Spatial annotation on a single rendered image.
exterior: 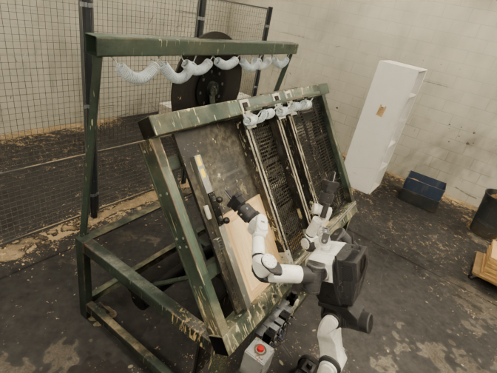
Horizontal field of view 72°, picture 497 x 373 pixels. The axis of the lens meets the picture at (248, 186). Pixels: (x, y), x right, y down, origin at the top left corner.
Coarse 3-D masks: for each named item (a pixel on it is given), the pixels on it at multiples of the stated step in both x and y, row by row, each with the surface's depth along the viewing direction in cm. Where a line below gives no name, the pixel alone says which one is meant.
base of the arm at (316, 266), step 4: (308, 260) 182; (308, 264) 175; (312, 264) 175; (316, 264) 177; (320, 264) 178; (324, 264) 180; (312, 268) 173; (316, 268) 173; (320, 268) 173; (324, 268) 175; (308, 292) 174; (312, 292) 174; (316, 292) 174
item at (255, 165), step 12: (264, 108) 214; (240, 120) 224; (264, 120) 218; (240, 132) 227; (252, 144) 229; (252, 156) 227; (252, 168) 230; (264, 180) 232; (264, 192) 231; (264, 204) 234; (276, 216) 236; (276, 228) 234; (288, 252) 240; (288, 264) 238
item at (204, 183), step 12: (204, 168) 194; (204, 180) 192; (204, 192) 193; (216, 228) 196; (228, 240) 199; (228, 252) 198; (228, 264) 200; (240, 276) 203; (240, 288) 201; (240, 300) 204
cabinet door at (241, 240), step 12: (252, 204) 226; (228, 216) 206; (228, 228) 204; (240, 228) 213; (240, 240) 212; (240, 252) 210; (276, 252) 238; (240, 264) 208; (252, 276) 215; (252, 288) 213; (264, 288) 222; (252, 300) 211
